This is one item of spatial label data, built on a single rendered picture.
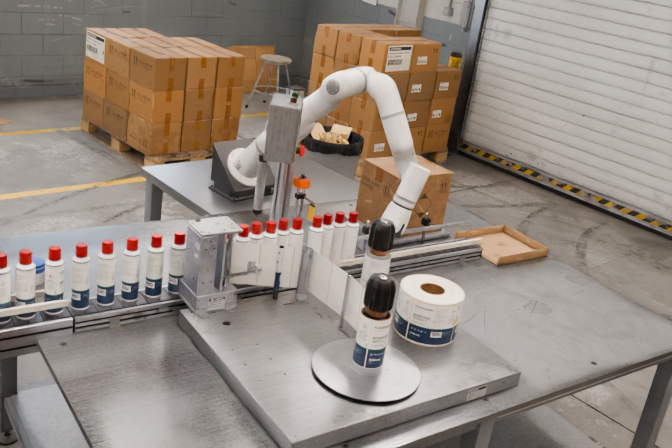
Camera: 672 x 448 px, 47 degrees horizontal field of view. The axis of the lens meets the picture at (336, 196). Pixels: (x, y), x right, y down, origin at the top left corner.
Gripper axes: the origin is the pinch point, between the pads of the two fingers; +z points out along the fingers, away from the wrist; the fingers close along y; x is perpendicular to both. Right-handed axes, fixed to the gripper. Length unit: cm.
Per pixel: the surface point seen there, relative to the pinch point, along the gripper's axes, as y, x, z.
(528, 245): 3, 79, -17
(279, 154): -1, -60, -18
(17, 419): -41, -89, 109
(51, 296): 2, -115, 42
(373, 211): -30.2, 16.8, -4.4
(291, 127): 0, -61, -27
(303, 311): 25, -45, 23
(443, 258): 4.8, 28.6, -1.4
